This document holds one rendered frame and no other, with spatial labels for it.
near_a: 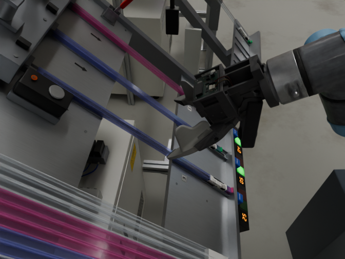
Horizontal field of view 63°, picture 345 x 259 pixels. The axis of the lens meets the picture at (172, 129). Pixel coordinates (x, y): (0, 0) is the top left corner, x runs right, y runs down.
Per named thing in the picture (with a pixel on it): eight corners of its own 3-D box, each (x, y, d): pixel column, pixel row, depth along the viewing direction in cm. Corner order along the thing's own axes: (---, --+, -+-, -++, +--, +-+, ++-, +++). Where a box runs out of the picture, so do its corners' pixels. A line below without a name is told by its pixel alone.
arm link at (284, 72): (301, 75, 47) (312, 109, 42) (273, 85, 49) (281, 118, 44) (288, 40, 43) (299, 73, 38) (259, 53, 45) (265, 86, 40)
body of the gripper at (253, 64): (190, 75, 50) (257, 45, 44) (212, 107, 55) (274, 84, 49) (188, 105, 44) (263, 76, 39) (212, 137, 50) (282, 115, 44)
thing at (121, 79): (218, 149, 77) (222, 147, 76) (218, 153, 76) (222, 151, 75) (44, 24, 54) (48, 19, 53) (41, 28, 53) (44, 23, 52)
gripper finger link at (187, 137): (151, 142, 47) (192, 105, 47) (170, 161, 50) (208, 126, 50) (158, 151, 44) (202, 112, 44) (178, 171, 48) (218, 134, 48)
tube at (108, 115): (228, 189, 71) (231, 188, 70) (228, 194, 70) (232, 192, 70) (37, 70, 48) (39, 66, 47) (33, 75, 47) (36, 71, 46)
